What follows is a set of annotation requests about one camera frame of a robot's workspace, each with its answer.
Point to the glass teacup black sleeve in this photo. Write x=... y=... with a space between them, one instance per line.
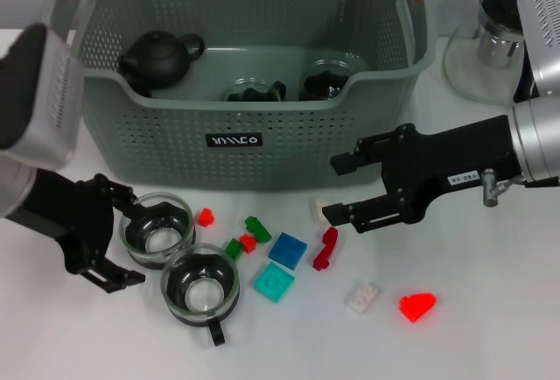
x=157 y=242
x=254 y=91
x=328 y=82
x=201 y=297

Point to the small green building brick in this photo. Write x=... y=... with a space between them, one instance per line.
x=234 y=248

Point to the long green building brick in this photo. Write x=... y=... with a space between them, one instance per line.
x=258 y=227

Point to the teal square building plate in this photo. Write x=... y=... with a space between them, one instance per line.
x=275 y=283

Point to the cream long building brick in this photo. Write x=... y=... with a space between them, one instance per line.
x=318 y=209

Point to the blue square building plate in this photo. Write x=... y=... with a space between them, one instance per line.
x=286 y=252

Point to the left wrist camera housing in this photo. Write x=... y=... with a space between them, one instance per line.
x=57 y=104

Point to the small red building brick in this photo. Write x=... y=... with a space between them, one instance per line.
x=205 y=217
x=248 y=243

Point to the white two-stud building brick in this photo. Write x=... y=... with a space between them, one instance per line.
x=362 y=299

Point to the grey-green perforated storage bin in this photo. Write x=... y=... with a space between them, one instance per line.
x=284 y=156

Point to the black clay teapot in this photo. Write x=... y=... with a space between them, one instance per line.
x=157 y=58

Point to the bright red slope brick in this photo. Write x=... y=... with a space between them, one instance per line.
x=417 y=305

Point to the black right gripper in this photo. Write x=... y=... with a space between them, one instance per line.
x=446 y=156

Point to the dark red curved brick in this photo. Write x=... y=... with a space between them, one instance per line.
x=326 y=248

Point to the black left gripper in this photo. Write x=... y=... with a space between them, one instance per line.
x=74 y=218

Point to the glass pitcher black lid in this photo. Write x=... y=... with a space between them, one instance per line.
x=494 y=47

